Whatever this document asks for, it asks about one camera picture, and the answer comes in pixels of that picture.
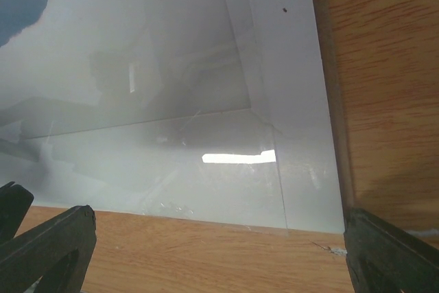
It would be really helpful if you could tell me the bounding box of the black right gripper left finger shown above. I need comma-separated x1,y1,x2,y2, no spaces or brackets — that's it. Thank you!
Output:
1,205,97,292

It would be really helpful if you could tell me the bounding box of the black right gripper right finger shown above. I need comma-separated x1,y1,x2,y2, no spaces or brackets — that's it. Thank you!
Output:
344,208,438,292

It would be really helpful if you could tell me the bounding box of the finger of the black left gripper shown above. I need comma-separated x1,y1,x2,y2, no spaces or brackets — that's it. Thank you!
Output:
0,181,34,242

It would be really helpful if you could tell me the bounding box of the white mat board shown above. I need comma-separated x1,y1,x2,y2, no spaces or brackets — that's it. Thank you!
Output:
0,0,346,234

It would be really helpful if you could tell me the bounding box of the landscape photo with white mat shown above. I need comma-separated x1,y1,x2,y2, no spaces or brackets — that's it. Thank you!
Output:
1,0,250,139

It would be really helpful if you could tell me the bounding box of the brown frame backing board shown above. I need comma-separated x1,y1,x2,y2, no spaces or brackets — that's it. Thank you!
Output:
313,0,355,226

